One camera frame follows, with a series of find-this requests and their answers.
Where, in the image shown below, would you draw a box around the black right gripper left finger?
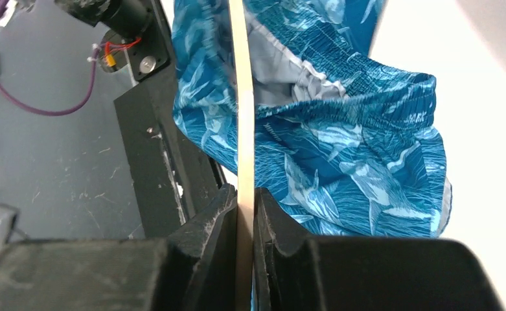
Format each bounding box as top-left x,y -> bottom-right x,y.
0,185 -> 236,310

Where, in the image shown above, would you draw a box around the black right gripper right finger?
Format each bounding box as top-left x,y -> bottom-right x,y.
253,188 -> 503,310

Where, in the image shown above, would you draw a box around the blue shark print shorts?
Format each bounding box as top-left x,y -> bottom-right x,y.
171,0 -> 453,239

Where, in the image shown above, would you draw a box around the wooden hanger front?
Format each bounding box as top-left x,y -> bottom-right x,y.
229,0 -> 255,310

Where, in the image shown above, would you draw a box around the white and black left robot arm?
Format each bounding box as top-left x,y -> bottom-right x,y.
54,0 -> 152,39

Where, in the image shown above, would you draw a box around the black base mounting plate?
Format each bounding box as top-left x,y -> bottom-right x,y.
114,1 -> 225,238

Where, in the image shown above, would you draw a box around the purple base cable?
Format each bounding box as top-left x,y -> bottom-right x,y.
0,0 -> 144,117

